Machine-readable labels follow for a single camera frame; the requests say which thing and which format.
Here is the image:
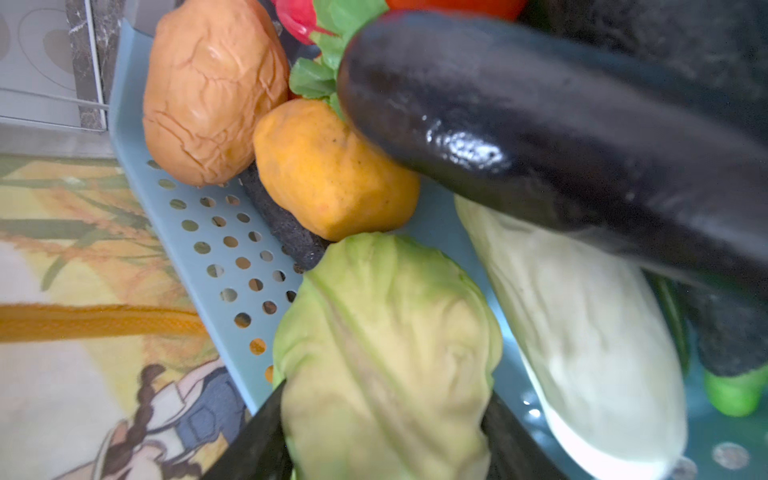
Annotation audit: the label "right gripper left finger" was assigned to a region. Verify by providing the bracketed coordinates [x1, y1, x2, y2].
[202, 380, 294, 480]

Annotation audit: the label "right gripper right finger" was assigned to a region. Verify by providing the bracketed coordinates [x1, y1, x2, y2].
[481, 392, 567, 480]

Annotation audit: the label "green cabbage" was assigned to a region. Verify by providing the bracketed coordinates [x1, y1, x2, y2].
[273, 233, 503, 479]

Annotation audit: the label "white grocery bag yellow handles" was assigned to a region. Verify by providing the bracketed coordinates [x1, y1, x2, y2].
[1, 156, 249, 479]

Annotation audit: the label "orange fruit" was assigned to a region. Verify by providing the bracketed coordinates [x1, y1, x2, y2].
[253, 99, 420, 242]

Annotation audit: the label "dark purple eggplant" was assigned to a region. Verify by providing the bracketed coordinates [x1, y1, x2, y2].
[337, 11, 767, 300]

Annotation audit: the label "orange carrot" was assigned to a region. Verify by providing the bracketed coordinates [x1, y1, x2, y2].
[143, 0, 290, 187]

